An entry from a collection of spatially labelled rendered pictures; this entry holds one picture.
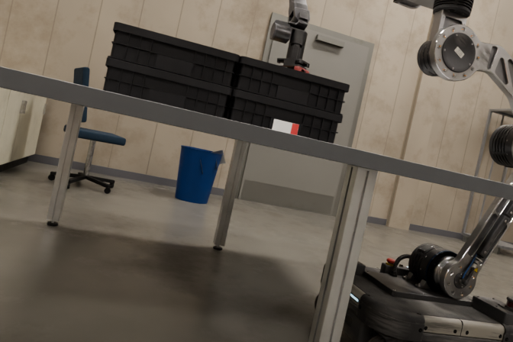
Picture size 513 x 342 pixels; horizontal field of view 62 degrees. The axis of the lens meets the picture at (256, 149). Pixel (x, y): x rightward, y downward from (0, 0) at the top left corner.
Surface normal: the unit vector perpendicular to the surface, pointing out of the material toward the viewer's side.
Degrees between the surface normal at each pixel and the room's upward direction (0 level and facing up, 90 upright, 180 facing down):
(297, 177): 90
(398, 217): 90
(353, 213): 90
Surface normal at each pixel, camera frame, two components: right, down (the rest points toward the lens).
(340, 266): 0.26, 0.07
